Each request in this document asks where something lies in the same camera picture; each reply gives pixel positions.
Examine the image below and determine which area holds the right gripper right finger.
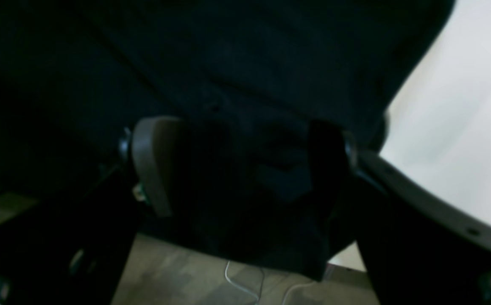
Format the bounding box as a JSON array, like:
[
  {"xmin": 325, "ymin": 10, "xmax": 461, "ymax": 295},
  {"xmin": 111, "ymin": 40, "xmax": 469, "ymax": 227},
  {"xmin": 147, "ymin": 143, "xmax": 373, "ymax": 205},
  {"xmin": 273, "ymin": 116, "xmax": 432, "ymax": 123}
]
[{"xmin": 309, "ymin": 120, "xmax": 491, "ymax": 305}]

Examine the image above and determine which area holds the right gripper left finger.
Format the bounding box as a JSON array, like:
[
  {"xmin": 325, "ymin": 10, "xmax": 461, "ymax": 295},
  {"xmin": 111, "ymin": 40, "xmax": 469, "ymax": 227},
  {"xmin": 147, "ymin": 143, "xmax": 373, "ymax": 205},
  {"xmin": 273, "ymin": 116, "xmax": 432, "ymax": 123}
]
[{"xmin": 0, "ymin": 116, "xmax": 186, "ymax": 305}]

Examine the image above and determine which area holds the black T-shirt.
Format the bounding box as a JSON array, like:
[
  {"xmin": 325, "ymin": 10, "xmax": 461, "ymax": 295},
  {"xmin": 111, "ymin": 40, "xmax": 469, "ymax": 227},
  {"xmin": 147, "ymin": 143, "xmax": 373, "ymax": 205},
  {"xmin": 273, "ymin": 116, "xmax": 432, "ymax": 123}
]
[{"xmin": 0, "ymin": 0, "xmax": 454, "ymax": 280}]

